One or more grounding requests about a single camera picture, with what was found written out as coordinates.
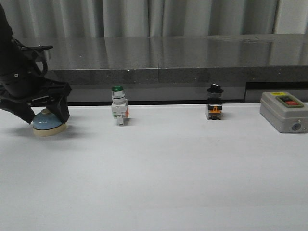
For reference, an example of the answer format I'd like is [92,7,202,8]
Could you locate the grey on-off switch box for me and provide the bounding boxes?
[260,91,308,133]

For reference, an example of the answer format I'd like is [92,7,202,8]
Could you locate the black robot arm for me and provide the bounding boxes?
[0,9,71,124]

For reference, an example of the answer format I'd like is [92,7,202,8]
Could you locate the grey curtain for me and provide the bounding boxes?
[1,0,308,38]

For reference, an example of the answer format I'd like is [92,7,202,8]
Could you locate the blue call bell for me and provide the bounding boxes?
[32,108,67,137]

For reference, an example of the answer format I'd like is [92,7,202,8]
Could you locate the green pushbutton switch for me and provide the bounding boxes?
[111,85,129,126]

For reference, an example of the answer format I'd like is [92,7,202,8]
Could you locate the black selector switch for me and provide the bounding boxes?
[205,84,224,120]

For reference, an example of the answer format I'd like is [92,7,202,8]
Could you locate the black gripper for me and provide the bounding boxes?
[0,45,71,124]

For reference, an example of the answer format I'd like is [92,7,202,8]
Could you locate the grey granite counter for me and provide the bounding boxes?
[20,34,308,105]

